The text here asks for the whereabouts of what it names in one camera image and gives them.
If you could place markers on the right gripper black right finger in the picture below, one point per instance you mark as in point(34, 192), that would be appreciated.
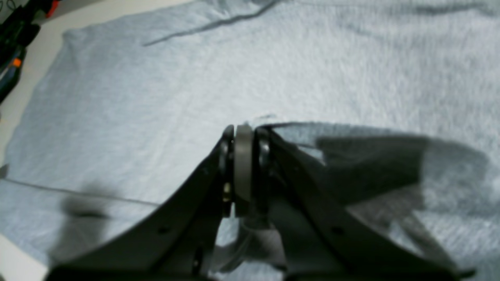
point(345, 203)

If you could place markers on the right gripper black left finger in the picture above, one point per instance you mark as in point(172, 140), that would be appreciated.
point(174, 243)

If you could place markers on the top blue red clamp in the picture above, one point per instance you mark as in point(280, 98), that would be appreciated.
point(17, 32)

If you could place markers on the grey T-shirt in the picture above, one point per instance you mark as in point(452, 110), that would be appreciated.
point(130, 108)

